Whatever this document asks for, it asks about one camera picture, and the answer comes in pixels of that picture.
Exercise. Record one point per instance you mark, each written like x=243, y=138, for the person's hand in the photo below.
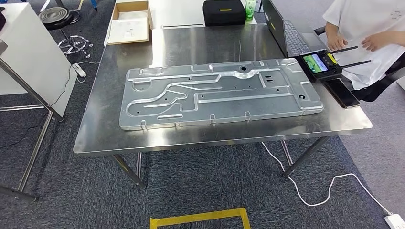
x=338, y=42
x=373, y=41

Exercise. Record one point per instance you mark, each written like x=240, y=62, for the person's forearm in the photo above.
x=331, y=30
x=394, y=36

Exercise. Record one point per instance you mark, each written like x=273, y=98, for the stainless steel workbench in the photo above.
x=104, y=126

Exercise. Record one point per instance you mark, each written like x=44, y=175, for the person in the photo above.
x=373, y=15

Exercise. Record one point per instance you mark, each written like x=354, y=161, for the black remote controller with screen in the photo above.
x=319, y=64

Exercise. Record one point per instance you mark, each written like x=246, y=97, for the black smartphone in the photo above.
x=341, y=93

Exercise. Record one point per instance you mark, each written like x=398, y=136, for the black laptop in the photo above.
x=273, y=25

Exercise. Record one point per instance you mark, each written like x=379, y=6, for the green drink bottle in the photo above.
x=250, y=9

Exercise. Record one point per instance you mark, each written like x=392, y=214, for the black zip case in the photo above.
x=221, y=17

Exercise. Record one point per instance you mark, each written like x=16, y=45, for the stamped metal panel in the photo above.
x=221, y=104

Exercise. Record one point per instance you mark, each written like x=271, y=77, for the open cardboard box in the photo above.
x=133, y=6

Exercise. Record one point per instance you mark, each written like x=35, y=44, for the black stool chrome base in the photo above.
x=55, y=17

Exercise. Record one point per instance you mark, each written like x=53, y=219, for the white cabinet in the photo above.
x=31, y=57

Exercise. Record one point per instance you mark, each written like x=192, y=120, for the black foam case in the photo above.
x=2, y=19

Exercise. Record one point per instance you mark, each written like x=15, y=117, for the blue metal frame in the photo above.
x=94, y=4

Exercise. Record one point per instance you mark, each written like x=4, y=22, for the steel frame table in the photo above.
x=33, y=158

